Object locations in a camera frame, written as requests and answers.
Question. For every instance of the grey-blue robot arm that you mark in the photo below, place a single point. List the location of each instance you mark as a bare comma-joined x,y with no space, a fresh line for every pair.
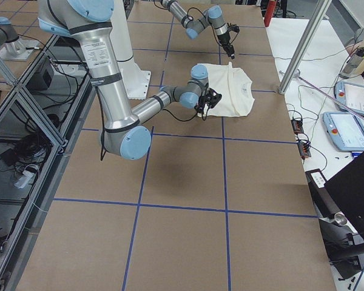
98,26
195,21

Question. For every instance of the white power strip under table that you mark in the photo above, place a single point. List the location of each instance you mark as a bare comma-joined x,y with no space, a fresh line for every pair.
24,179

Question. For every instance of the blue teach pendant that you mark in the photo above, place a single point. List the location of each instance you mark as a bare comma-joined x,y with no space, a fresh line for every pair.
345,131
350,95

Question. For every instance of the red cylinder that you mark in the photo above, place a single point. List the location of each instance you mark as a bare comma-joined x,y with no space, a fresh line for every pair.
269,12

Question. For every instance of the white-tipped reacher grabber stick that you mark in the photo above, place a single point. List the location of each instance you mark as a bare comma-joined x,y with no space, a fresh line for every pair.
297,76

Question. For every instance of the far blue teach pendant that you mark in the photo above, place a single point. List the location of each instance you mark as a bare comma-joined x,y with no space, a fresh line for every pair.
350,95

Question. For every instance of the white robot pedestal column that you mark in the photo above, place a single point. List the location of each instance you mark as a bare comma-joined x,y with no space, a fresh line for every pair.
136,81

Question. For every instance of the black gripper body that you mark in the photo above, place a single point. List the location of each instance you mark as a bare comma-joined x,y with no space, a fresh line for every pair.
224,39
204,103

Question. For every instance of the small orange-black electronics module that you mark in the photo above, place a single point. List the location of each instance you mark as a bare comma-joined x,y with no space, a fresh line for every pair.
297,125

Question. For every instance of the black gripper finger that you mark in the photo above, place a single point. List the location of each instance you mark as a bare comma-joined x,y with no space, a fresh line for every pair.
231,54

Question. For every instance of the grey aluminium frame post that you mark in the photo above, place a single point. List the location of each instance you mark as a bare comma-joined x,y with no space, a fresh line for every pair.
308,34

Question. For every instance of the near blue teach pendant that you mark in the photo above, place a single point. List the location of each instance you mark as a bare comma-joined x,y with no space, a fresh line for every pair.
345,131

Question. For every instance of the cream long-sleeve cat shirt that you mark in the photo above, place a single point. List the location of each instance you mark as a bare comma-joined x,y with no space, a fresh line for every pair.
235,87

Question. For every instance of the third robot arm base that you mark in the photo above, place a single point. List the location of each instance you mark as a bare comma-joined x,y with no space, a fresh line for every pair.
12,46

